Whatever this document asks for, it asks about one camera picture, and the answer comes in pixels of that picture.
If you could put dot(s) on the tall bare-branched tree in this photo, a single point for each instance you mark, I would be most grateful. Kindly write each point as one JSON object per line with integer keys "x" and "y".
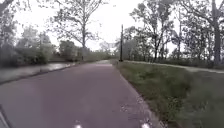
{"x": 83, "y": 36}

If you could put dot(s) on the reddish asphalt path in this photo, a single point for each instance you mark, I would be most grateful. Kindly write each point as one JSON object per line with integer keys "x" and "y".
{"x": 83, "y": 96}

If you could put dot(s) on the grass verge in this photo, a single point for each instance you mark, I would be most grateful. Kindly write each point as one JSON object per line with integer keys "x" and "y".
{"x": 173, "y": 90}

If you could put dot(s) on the robot's own part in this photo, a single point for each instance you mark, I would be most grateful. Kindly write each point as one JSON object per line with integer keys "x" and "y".
{"x": 145, "y": 125}
{"x": 77, "y": 126}

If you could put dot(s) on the dark hedge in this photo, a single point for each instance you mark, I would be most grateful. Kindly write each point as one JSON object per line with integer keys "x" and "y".
{"x": 186, "y": 62}

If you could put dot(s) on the pale grey road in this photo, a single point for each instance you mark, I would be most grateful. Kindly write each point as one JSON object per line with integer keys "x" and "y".
{"x": 186, "y": 67}

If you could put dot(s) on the dark narrow verge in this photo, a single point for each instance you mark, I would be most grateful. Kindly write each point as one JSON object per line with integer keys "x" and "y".
{"x": 33, "y": 76}

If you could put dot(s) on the grey water strip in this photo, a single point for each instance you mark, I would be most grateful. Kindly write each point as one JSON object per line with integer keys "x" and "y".
{"x": 30, "y": 70}

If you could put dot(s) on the bushes and small trees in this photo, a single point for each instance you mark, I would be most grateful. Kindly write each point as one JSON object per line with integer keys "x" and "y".
{"x": 30, "y": 51}

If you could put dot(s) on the row of trees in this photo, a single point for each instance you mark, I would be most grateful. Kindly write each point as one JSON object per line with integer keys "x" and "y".
{"x": 200, "y": 33}

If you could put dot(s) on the dark lamp post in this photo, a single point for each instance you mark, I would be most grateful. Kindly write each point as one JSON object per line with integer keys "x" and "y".
{"x": 121, "y": 43}

